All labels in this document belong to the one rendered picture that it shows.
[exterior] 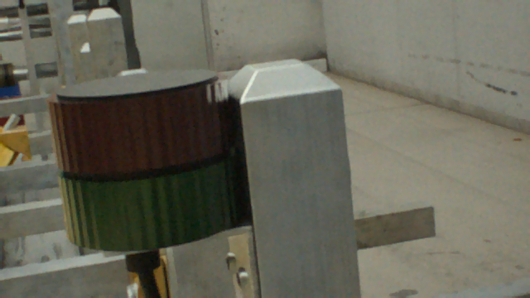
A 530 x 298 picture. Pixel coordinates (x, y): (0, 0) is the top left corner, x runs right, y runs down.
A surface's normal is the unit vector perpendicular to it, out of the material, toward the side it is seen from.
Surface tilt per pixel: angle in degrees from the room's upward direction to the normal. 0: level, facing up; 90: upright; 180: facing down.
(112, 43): 90
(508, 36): 90
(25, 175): 90
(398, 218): 90
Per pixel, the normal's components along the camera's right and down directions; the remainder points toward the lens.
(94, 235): -0.52, 0.22
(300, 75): 0.09, -0.57
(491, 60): -0.97, 0.14
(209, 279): 0.23, 0.17
